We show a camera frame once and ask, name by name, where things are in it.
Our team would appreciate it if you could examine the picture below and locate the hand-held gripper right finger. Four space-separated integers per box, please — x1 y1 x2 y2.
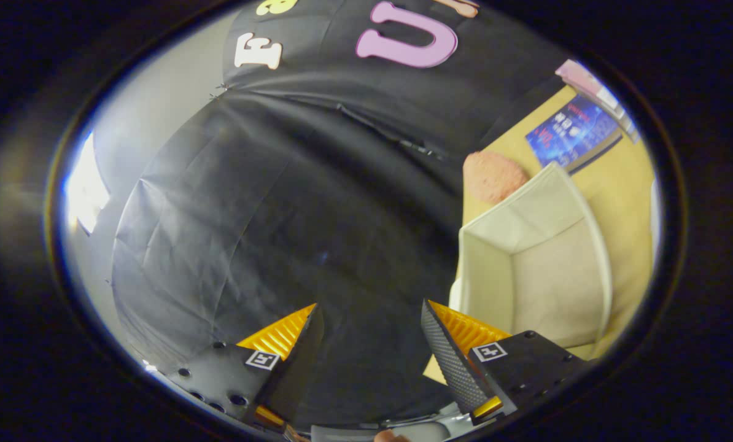
421 299 588 426

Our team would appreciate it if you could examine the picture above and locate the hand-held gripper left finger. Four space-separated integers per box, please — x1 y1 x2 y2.
158 303 325 430

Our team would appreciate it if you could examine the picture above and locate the beige fabric storage box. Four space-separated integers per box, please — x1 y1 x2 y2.
449 161 614 362

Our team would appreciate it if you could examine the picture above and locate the black backdrop cloth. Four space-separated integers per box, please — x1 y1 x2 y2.
112 0 579 427

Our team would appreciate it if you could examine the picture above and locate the pink porous sponge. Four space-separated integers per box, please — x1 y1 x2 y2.
463 151 530 205

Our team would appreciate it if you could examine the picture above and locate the blue cover book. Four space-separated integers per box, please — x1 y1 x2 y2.
525 94 623 176

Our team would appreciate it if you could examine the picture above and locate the bright window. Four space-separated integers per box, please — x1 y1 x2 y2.
66 132 111 235

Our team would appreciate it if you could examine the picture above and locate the pale blue book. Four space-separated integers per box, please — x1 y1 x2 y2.
618 110 642 145

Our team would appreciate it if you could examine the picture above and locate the pink cover book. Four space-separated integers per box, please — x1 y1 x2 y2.
555 59 607 99

